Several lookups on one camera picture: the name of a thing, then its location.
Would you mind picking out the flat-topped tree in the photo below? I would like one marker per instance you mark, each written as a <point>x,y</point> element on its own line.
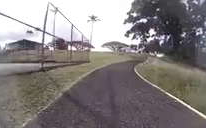
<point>114,45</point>

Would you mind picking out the tall palm tree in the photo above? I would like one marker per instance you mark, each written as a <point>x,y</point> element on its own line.
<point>91,33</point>

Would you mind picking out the dark asphalt path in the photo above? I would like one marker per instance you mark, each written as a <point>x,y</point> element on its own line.
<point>114,100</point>

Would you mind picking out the red-roofed shelter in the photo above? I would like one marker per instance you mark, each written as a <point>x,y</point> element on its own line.
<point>61,44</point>

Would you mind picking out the tall net fence with poles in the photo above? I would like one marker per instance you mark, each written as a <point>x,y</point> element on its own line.
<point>46,33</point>

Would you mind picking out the grass beside path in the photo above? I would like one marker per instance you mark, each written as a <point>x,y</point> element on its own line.
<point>34,90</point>

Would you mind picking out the white kerb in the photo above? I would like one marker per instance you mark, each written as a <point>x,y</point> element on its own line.
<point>173,97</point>

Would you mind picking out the large dark tree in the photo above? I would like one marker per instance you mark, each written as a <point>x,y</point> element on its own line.
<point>171,20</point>

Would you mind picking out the low building with dark roof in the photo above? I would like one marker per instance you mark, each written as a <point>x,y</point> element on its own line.
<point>24,45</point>

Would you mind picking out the low pale wall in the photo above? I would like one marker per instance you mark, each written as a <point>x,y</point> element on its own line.
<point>64,56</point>

